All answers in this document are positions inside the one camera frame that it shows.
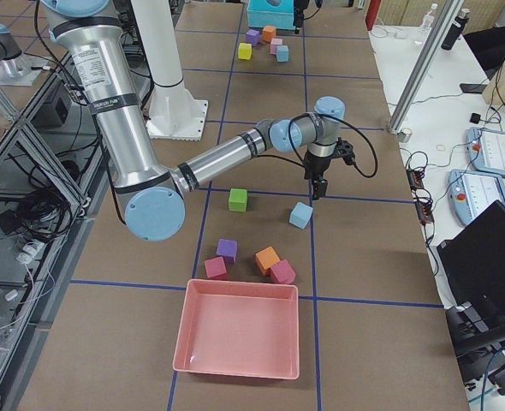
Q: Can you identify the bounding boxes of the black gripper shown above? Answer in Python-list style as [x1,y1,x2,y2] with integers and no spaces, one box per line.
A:
[304,154,331,200]
[294,7,305,29]

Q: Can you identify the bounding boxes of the light blue foam block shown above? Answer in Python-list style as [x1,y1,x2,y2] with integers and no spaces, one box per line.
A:
[276,45,289,63]
[288,202,313,229]

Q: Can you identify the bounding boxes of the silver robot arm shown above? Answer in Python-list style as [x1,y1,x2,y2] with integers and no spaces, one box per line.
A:
[42,1,345,241]

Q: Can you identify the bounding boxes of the second robot base grey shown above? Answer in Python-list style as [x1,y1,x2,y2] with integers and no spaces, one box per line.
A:
[0,23,45,86]

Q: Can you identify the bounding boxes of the orange foam block left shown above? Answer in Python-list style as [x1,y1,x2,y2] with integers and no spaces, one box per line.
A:
[262,25,276,43]

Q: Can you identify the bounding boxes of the orange foam block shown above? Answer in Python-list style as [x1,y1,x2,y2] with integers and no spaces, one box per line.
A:
[255,247,281,277]
[262,25,276,43]

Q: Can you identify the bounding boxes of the light pink foam block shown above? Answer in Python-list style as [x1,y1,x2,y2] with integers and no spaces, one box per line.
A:
[270,38,283,56]

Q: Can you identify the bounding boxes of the teal plastic bin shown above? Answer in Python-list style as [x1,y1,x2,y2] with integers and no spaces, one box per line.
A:
[247,0,294,30]

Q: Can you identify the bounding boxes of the purple foam block left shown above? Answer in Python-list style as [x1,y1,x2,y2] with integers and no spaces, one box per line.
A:
[246,29,260,46]

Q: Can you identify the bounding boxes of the purple foam block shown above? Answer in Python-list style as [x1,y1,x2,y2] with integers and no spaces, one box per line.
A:
[246,29,260,46]
[216,239,238,264]

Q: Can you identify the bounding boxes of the yellow foam block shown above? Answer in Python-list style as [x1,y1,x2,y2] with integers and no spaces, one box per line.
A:
[237,43,253,61]

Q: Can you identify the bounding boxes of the green foam block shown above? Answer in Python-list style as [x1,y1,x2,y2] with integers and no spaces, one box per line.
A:
[228,188,248,212]

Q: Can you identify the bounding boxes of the orange foam block right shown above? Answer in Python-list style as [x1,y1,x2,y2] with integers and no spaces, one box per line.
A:
[255,247,281,277]

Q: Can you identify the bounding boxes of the magenta foam block upper right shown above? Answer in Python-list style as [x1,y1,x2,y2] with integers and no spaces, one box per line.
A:
[269,259,296,284]

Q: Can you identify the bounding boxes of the magenta foam block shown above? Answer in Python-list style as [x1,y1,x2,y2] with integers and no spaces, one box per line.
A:
[269,259,296,284]
[204,257,228,280]

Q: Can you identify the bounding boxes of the orange black usb hub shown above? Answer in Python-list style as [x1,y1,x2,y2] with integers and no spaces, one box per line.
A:
[406,169,435,225]

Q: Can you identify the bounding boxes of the purple foam block right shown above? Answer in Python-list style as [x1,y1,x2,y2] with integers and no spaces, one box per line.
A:
[216,239,238,264]

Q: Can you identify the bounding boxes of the clear spray bottle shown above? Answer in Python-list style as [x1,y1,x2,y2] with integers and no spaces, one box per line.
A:
[419,3,438,33]

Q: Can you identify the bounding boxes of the magenta foam block lower right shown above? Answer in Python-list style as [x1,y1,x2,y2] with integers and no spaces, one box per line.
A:
[204,257,228,280]

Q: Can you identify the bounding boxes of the teach pendant lower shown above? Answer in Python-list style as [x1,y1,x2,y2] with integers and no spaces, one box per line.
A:
[449,169,505,226]

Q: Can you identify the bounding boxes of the teach pendant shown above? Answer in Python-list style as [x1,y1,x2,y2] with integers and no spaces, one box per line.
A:
[466,127,505,177]
[449,169,505,226]

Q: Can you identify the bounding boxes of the black water bottle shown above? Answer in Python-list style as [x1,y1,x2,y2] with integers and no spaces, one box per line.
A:
[441,8,470,51]

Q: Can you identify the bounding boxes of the pink plastic tray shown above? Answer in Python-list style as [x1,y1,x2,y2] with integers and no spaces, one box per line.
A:
[173,279,300,380]

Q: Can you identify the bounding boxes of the teach pendant upper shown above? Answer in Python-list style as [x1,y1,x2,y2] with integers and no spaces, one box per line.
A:
[466,127,505,177]

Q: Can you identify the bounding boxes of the black laptop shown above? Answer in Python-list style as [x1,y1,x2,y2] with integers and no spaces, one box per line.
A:
[437,200,505,316]

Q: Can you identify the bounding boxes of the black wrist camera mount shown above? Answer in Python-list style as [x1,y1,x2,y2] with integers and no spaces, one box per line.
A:
[333,138,356,166]

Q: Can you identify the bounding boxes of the aluminium frame post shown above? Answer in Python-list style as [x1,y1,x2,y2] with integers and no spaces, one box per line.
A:
[388,0,464,134]

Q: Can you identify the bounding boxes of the white pedestal base plate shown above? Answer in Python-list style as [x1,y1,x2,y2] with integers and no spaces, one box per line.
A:
[146,83,209,141]

